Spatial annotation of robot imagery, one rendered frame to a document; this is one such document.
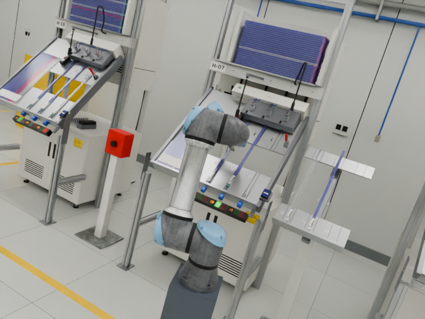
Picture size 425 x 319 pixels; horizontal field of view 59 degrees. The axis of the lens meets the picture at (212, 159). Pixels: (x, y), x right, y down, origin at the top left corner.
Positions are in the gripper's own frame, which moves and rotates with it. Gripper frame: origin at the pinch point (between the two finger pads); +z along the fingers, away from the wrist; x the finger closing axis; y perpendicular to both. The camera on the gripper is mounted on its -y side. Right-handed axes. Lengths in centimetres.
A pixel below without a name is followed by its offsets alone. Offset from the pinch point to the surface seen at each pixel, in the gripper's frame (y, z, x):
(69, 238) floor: -105, 43, 57
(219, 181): -17.1, 4.3, -11.7
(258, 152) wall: 66, 170, 53
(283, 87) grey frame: 54, 7, 2
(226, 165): -6.5, 7.0, -6.9
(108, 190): -64, 34, 56
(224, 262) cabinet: -45, 59, -29
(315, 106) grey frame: 58, 14, -19
